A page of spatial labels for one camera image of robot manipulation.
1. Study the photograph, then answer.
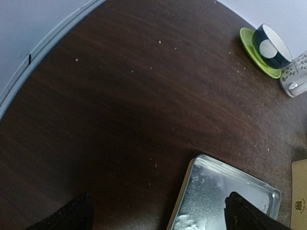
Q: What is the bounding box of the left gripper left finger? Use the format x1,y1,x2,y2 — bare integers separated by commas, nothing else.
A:
27,193,94,230

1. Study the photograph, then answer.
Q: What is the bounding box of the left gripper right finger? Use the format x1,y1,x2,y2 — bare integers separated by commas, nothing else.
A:
224,192,290,230

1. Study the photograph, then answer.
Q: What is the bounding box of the bear print tin lid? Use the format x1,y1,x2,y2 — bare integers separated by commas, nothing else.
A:
167,154,281,230

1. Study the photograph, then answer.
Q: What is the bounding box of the beige rectangular tin box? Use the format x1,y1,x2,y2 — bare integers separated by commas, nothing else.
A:
291,159,307,230

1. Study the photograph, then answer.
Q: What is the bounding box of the white patterned mug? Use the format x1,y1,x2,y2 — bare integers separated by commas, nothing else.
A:
280,51,307,98

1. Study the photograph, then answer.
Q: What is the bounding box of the navy white cup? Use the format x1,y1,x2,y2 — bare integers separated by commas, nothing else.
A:
252,24,293,69

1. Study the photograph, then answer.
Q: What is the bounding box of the green saucer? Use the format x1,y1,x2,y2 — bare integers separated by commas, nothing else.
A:
239,27,282,79

